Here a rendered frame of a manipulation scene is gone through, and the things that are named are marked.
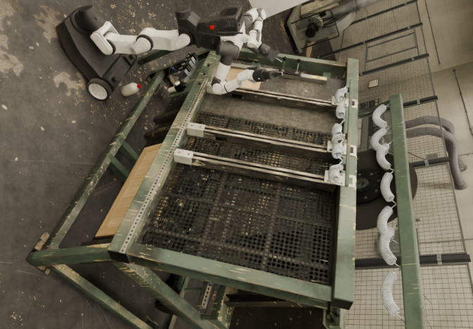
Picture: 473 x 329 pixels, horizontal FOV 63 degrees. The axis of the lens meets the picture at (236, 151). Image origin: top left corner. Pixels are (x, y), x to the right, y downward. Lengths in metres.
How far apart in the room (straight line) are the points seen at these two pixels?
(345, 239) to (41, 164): 2.12
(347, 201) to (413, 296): 0.65
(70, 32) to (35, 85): 0.50
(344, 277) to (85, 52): 2.52
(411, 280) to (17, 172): 2.60
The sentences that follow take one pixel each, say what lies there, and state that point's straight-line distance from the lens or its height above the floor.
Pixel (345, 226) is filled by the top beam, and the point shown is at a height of 1.92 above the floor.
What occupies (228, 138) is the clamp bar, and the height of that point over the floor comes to 1.17.
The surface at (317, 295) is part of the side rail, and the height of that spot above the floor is 1.79.
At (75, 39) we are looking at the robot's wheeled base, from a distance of 3.38.
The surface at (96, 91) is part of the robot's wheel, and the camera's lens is 3.46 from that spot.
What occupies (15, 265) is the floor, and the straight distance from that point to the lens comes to 2.92.
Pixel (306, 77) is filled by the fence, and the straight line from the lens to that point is 3.39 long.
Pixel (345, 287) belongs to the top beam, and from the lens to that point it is 2.12.
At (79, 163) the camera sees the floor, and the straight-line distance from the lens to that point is 3.27.
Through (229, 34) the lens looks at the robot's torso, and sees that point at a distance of 2.86.
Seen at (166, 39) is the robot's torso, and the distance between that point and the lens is 3.13.
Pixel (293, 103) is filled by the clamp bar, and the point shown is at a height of 1.52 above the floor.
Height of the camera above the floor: 2.54
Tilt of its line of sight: 29 degrees down
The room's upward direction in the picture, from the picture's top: 77 degrees clockwise
